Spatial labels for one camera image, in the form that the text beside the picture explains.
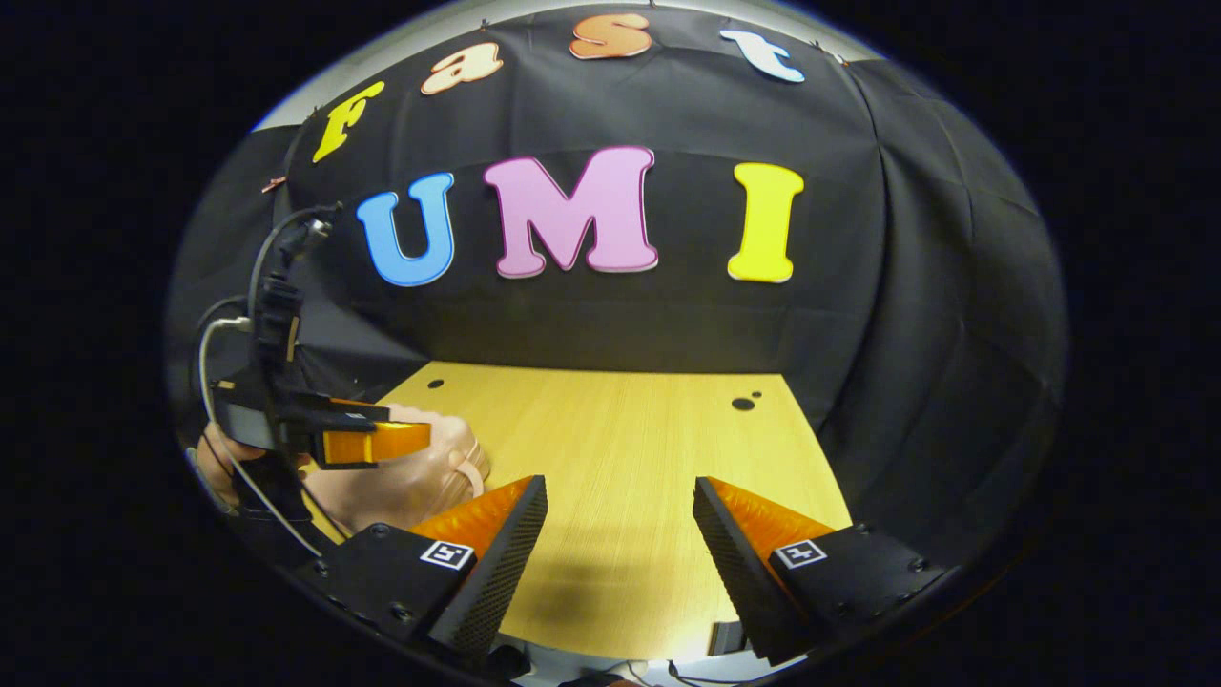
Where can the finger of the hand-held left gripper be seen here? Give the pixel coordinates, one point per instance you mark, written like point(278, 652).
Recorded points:
point(353, 412)
point(382, 444)

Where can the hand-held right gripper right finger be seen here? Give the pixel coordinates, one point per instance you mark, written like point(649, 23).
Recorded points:
point(734, 572)

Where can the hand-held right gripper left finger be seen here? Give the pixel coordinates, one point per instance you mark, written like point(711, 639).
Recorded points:
point(496, 582)

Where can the pink suitcase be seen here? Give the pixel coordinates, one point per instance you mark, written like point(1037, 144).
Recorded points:
point(410, 487)

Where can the copper cloth clip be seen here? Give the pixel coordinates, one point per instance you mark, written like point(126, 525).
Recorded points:
point(274, 183)

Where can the black backdrop cloth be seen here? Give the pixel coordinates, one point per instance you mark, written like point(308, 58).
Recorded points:
point(668, 315)

